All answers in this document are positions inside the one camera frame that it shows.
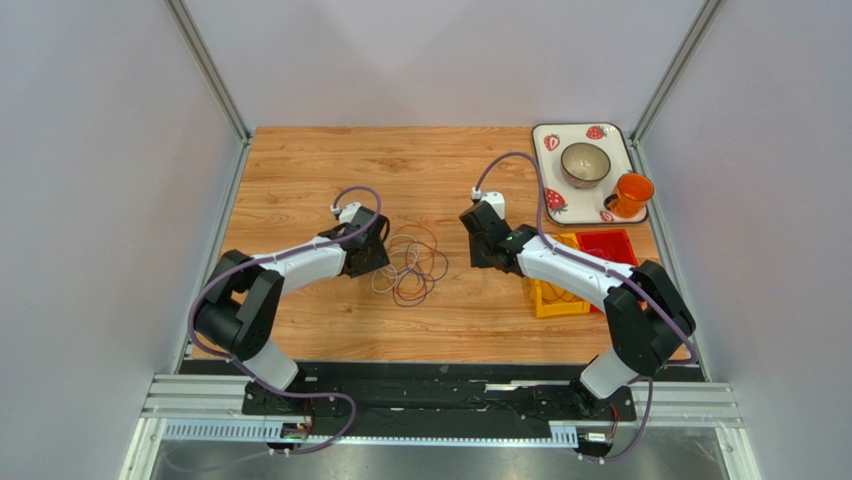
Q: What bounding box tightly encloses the coloured wire bundle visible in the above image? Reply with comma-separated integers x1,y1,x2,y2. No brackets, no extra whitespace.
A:
370,222,451,309

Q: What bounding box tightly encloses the thin white wire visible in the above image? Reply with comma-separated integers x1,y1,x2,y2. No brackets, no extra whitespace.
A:
585,242,634,268

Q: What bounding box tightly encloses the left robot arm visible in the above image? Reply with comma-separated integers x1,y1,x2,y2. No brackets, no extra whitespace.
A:
189,202,389,392

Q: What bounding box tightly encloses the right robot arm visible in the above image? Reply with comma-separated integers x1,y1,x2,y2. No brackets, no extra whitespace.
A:
460,199,696,401

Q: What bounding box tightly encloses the yellow plastic bin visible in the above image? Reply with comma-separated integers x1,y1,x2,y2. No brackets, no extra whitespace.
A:
529,232,592,319

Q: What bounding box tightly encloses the strawberry pattern tray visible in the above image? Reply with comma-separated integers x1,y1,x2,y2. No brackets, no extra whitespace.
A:
531,123,648,226

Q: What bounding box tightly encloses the beige ceramic bowl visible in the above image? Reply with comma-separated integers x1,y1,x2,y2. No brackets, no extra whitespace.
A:
560,142,611,189

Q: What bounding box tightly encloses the red plastic bin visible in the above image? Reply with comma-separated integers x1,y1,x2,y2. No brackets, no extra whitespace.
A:
576,229,638,266

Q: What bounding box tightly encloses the orange mug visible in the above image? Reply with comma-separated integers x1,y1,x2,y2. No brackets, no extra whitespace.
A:
604,173,655,218

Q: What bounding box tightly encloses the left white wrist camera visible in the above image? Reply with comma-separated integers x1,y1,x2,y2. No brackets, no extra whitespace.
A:
330,201,362,224

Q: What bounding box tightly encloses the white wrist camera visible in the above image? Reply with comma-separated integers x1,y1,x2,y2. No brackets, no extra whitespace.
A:
330,201,362,224
471,187,506,220

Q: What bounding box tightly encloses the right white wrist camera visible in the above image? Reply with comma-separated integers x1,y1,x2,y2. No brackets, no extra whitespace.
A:
471,187,506,220

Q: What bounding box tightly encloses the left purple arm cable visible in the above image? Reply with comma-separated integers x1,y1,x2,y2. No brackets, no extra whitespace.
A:
186,186,384,457

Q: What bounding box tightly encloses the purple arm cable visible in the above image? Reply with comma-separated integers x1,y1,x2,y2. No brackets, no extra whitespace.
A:
186,186,384,457
473,151,699,464

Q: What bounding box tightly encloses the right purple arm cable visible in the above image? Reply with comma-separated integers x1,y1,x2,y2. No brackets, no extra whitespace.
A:
473,151,699,464

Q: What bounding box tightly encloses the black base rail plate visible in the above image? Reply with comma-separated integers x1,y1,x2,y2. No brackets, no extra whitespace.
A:
242,361,640,439

